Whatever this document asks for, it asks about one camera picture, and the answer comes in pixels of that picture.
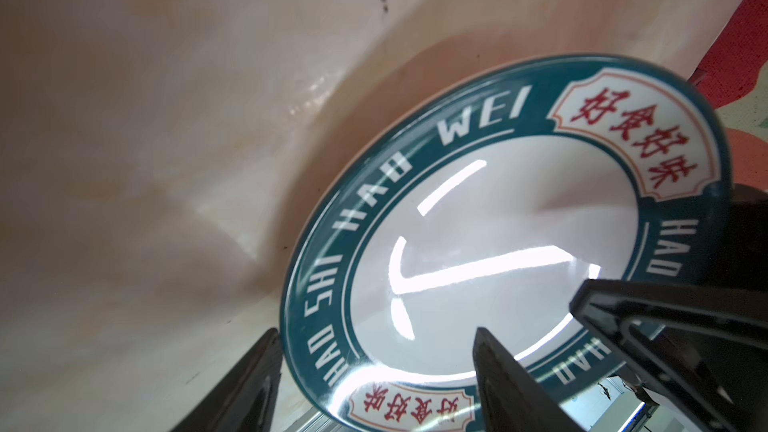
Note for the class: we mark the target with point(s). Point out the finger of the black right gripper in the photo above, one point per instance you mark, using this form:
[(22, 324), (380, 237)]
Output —
[(740, 259), (703, 348)]

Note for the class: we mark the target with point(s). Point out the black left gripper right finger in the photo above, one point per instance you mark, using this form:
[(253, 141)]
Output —
[(511, 400)]

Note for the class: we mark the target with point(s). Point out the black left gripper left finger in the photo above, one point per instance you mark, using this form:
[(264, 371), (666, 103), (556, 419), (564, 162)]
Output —
[(245, 398)]

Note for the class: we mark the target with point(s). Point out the white plate lettered dark rim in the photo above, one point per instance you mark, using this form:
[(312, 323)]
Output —
[(487, 207)]

